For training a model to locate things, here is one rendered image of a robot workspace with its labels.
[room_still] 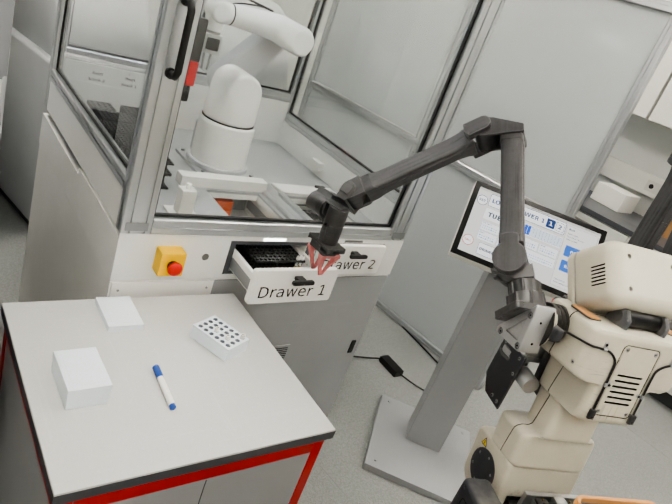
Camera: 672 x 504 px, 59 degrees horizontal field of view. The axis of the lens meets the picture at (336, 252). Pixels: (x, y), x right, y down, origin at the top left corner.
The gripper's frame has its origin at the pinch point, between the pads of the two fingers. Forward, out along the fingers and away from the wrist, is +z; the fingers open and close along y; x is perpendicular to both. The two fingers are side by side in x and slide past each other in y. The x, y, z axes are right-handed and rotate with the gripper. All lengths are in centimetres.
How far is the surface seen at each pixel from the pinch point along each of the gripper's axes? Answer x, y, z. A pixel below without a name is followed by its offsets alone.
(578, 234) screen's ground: -106, -13, -21
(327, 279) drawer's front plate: -8.4, 3.3, 5.7
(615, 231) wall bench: -289, 51, 7
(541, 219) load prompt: -96, -2, -21
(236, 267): 15.2, 16.4, 9.0
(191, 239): 29.4, 20.3, 2.1
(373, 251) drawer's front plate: -38.0, 17.0, 3.7
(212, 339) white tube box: 31.7, -6.4, 16.2
